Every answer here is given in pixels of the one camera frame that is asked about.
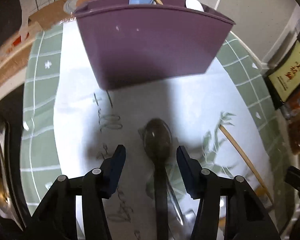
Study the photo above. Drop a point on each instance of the dark round spoon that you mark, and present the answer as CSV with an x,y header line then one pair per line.
x,y
157,137

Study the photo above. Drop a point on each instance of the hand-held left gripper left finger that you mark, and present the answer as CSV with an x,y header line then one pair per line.
x,y
116,165

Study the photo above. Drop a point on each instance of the purple plastic utensil holder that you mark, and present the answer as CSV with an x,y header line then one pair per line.
x,y
150,47

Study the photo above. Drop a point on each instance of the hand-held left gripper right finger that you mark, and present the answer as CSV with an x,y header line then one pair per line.
x,y
187,170

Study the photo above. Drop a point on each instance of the black gas stove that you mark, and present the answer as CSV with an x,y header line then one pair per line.
x,y
0,180

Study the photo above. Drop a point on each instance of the dark soy sauce bottle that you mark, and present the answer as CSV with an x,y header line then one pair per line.
x,y
287,75

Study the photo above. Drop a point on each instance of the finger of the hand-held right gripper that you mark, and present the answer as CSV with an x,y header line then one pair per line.
x,y
295,177

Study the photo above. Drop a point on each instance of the green white printed tablecloth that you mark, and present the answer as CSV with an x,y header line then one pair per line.
x,y
77,80

